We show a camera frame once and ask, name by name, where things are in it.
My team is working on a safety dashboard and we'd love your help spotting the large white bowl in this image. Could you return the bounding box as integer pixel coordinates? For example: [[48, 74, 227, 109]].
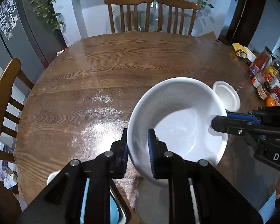
[[127, 77, 228, 187]]

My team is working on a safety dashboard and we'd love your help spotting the blue oval dish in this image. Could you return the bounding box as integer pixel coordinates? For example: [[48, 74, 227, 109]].
[[80, 178, 120, 224]]

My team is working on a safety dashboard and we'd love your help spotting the patterned square plate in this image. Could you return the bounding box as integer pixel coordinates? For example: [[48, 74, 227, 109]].
[[46, 170, 127, 224]]

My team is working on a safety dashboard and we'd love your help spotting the sauce bottles group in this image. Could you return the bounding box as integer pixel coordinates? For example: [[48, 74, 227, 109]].
[[249, 47, 280, 107]]

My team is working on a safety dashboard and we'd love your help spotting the yellow snack bag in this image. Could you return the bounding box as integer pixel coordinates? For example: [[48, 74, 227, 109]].
[[232, 43, 256, 64]]

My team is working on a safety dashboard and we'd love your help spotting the boxes pile on floor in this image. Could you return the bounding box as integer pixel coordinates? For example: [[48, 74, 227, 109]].
[[0, 140, 18, 189]]

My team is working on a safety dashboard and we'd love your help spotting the dark wooden door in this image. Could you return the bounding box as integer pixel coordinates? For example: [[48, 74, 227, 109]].
[[225, 0, 266, 46]]

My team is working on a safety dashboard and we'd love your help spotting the left wooden chair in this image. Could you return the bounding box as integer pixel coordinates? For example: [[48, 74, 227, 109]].
[[0, 58, 34, 163]]

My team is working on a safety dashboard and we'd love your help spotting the wooden chair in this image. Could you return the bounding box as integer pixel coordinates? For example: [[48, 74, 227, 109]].
[[0, 58, 34, 163], [156, 0, 200, 35], [104, 0, 154, 33]]

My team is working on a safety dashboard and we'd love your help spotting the grey refrigerator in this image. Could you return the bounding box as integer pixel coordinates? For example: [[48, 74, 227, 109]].
[[0, 0, 66, 84]]

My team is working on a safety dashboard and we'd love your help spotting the hanging green plant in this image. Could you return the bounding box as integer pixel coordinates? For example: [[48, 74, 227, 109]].
[[28, 0, 65, 31]]

